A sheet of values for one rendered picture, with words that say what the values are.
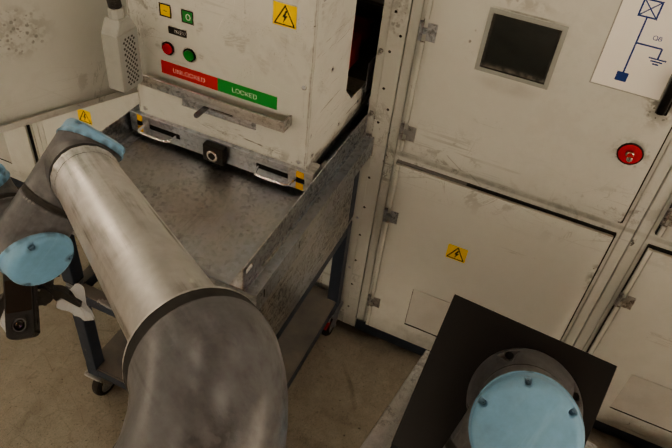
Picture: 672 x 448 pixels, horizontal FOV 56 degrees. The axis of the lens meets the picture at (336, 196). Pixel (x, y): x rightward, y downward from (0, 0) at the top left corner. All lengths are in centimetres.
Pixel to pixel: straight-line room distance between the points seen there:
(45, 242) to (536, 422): 69
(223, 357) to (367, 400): 180
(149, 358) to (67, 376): 188
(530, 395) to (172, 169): 109
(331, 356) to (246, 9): 133
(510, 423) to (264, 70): 92
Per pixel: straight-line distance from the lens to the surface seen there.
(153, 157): 172
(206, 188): 161
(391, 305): 221
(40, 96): 193
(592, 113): 162
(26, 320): 113
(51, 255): 95
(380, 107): 177
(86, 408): 226
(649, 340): 205
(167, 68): 163
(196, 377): 44
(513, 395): 92
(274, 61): 144
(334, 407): 220
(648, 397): 224
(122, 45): 154
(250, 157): 160
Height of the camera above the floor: 188
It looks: 40 degrees down
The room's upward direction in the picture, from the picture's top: 7 degrees clockwise
